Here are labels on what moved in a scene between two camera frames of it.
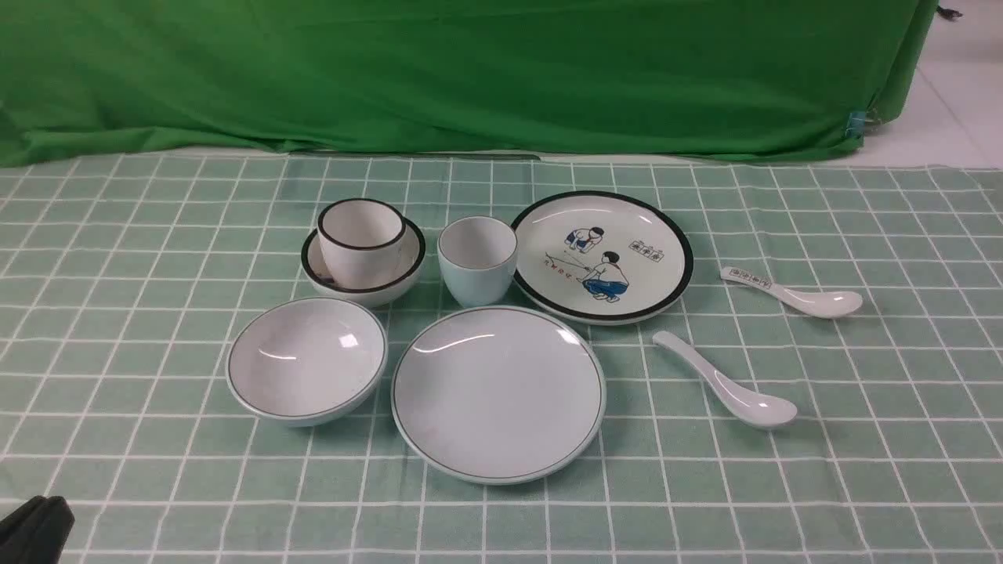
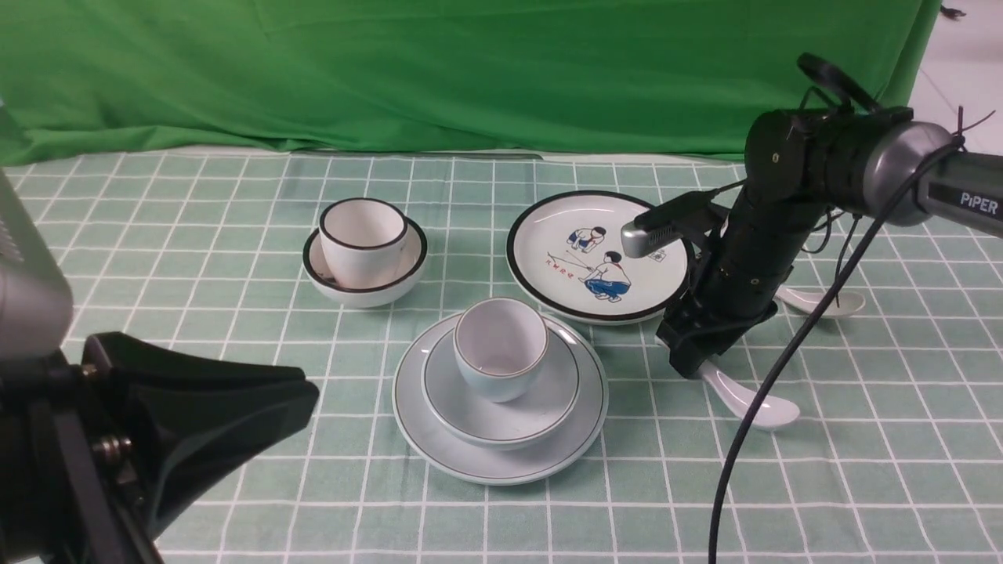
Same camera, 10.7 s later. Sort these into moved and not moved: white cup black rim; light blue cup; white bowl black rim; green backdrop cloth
Moved: light blue cup
Not moved: green backdrop cloth; white bowl black rim; white cup black rim
